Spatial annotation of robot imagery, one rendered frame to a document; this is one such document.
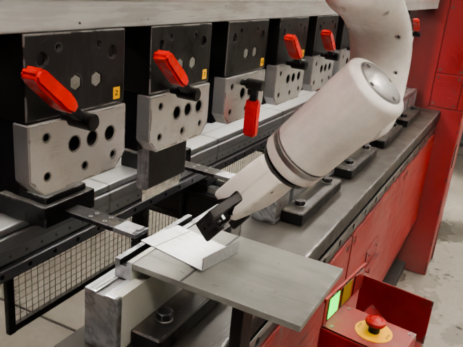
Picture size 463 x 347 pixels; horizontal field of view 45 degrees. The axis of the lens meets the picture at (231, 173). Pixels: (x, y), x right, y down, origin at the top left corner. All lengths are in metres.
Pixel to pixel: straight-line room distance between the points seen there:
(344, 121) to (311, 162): 0.07
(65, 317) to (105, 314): 1.67
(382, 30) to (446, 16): 2.17
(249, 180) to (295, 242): 0.53
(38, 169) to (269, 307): 0.35
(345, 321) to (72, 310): 1.59
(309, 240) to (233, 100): 0.44
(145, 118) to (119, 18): 0.14
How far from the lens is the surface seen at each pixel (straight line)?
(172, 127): 0.77
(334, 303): 1.15
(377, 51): 0.72
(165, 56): 0.67
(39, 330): 2.44
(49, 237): 1.07
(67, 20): 0.60
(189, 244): 0.89
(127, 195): 1.22
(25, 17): 0.56
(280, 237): 1.23
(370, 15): 0.64
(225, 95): 0.89
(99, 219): 0.95
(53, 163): 0.61
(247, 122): 0.93
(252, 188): 0.71
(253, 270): 0.84
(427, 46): 2.86
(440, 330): 2.74
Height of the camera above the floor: 1.41
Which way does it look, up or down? 20 degrees down
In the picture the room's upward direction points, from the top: 5 degrees clockwise
